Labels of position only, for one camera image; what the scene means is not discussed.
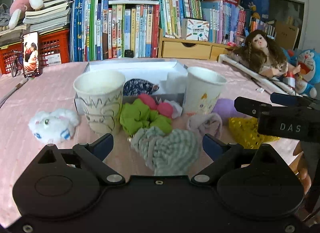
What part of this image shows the yellow sequin pouch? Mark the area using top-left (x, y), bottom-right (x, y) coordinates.
top-left (228, 118), bottom-right (280, 150)

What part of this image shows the purple fuzzy plush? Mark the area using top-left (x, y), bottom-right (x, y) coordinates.
top-left (212, 98), bottom-right (246, 126)

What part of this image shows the grey pink sock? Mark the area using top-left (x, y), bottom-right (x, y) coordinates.
top-left (186, 113), bottom-right (223, 141)

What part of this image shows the white fluffy plush toy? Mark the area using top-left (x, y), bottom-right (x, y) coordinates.
top-left (28, 108), bottom-right (80, 145)

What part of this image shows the green white striped cloth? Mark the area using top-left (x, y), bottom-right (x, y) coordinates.
top-left (130, 127), bottom-right (200, 176)

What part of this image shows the green scrunchie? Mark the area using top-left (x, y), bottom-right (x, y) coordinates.
top-left (119, 99), bottom-right (172, 136)

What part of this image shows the white origami paper piece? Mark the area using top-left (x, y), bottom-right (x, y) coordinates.
top-left (164, 100), bottom-right (183, 119)

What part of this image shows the pink red scrunchie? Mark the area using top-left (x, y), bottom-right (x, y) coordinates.
top-left (138, 94), bottom-right (173, 118)

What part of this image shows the person's right hand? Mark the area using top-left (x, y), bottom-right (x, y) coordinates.
top-left (289, 141), bottom-right (312, 195)

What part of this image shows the blue Doraemon plush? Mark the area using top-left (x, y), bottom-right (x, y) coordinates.
top-left (281, 49), bottom-right (319, 98)

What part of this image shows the brown haired doll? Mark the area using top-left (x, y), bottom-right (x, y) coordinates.
top-left (229, 30), bottom-right (301, 78)

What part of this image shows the paper cup with cat drawing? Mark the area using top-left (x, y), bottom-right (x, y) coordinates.
top-left (182, 67), bottom-right (227, 115)

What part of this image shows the paper cup with zigzag drawing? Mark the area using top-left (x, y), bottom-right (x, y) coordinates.
top-left (73, 70), bottom-right (125, 135)

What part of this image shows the navy floral fabric pouch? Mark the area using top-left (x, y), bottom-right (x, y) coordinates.
top-left (123, 78), bottom-right (159, 96)

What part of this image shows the row of books right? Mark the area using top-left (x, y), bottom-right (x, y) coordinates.
top-left (158, 0), bottom-right (277, 44)

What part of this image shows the white grey shallow box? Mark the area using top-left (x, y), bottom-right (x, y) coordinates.
top-left (84, 58), bottom-right (188, 106)

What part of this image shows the white patterned cardboard box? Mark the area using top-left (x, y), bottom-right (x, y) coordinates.
top-left (181, 18), bottom-right (210, 42)

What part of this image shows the blue printed cardboard box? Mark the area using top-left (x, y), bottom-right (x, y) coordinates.
top-left (240, 0), bottom-right (270, 21)

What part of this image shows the wooden drawer organizer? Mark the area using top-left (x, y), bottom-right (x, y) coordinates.
top-left (158, 29), bottom-right (233, 61)

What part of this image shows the pen on table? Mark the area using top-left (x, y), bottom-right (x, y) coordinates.
top-left (0, 78), bottom-right (30, 108)

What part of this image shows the red plastic crate left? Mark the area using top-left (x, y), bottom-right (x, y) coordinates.
top-left (1, 29), bottom-right (69, 74)

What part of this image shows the small toy bicycle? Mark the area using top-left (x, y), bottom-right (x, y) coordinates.
top-left (11, 50), bottom-right (23, 77)

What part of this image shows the row of upright books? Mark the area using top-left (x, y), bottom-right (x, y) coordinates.
top-left (69, 0), bottom-right (160, 62)

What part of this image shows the smartphone showing picture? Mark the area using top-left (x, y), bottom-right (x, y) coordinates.
top-left (22, 32), bottom-right (40, 78)

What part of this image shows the stack of grey books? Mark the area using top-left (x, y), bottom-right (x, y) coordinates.
top-left (1, 0), bottom-right (72, 46)

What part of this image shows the pink white plush toy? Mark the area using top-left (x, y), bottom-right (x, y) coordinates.
top-left (8, 0), bottom-right (44, 30)

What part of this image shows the white plastic pipe frame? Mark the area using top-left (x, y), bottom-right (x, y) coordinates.
top-left (217, 54), bottom-right (300, 96)

